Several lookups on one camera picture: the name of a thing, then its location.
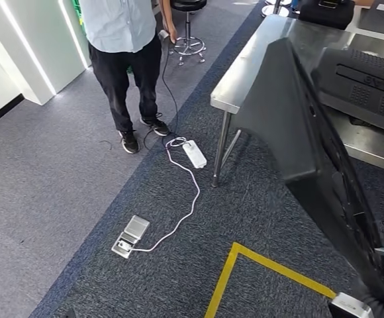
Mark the person's hand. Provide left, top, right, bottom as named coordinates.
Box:
left=161, top=17, right=179, bottom=45

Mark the white power strip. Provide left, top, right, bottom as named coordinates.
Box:
left=182, top=139, right=208, bottom=170

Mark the yellow floor tape square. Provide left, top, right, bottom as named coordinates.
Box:
left=204, top=241, right=337, bottom=318

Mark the white table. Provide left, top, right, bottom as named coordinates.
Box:
left=345, top=4, right=384, bottom=46

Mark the black carrying case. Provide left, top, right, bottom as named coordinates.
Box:
left=299, top=0, right=356, bottom=30

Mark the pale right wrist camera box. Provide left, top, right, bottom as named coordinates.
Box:
left=327, top=292, right=375, bottom=318

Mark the white power cable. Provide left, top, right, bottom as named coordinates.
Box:
left=131, top=136, right=201, bottom=253

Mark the black plastic engine cover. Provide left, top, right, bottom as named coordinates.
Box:
left=312, top=47, right=384, bottom=138

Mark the black round stool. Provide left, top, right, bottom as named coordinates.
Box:
left=168, top=0, right=209, bottom=67

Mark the chrome barrier stanchion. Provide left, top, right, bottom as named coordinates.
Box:
left=262, top=0, right=291, bottom=19

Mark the silver floor socket box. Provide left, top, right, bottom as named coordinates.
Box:
left=111, top=215, right=150, bottom=260

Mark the person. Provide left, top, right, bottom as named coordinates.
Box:
left=79, top=0, right=180, bottom=154

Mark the black plastic frame part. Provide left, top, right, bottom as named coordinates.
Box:
left=232, top=37, right=384, bottom=303

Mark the black cable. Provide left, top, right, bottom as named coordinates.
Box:
left=142, top=41, right=180, bottom=151

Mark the steel workbench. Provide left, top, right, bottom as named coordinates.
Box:
left=210, top=15, right=384, bottom=189

